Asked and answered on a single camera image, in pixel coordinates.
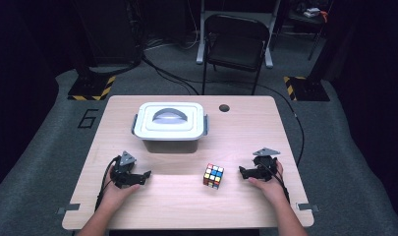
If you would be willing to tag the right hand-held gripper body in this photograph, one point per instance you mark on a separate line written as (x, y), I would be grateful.
(264, 167)

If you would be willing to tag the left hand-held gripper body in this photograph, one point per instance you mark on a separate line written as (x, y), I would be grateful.
(123, 175)

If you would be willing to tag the colourful puzzle cube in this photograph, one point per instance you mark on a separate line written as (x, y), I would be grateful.
(213, 176)

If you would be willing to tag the transparent grey storage box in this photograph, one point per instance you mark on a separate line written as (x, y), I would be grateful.
(170, 147)

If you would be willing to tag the person's left hand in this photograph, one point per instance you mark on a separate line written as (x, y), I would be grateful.
(114, 196)

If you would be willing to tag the person's right hand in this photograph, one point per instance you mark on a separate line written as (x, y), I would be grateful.
(274, 190)

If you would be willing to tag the grey tape strip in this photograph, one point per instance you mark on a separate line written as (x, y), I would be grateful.
(308, 206)
(68, 208)

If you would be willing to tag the black floor tape marking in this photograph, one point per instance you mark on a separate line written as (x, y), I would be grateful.
(88, 110)

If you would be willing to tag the black striped stand base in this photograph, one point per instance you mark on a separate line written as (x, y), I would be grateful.
(309, 89)
(88, 88)

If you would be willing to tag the black folding chair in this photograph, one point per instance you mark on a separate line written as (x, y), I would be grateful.
(234, 49)

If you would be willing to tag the black equipment cabinet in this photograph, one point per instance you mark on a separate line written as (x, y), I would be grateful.
(111, 32)

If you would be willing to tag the white device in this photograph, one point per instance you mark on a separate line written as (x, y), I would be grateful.
(312, 11)

